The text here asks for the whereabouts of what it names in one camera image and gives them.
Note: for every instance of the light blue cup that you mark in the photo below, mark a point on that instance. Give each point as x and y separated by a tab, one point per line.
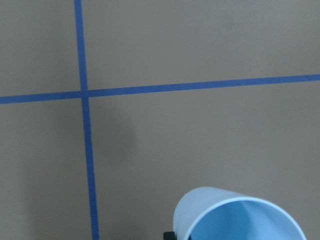
208	213

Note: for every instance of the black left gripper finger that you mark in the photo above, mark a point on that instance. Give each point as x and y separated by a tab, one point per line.
169	235

